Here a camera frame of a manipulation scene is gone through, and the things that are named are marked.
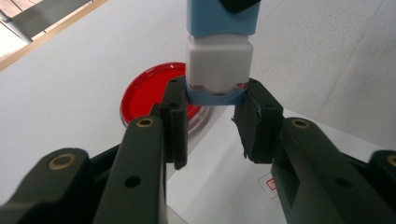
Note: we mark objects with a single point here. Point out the white paper sheet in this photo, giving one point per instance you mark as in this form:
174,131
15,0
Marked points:
224,174

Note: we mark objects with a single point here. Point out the round red ink pad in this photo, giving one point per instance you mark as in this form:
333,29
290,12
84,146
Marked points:
146,96

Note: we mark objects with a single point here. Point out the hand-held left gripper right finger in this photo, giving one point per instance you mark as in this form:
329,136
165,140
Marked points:
299,161

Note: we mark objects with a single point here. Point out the wooden table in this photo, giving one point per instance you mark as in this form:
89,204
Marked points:
46,39

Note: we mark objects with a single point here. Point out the blue stamp cap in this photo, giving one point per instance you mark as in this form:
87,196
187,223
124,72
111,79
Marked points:
214,99

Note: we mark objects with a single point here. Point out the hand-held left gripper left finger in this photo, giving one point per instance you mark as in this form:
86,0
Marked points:
143,161

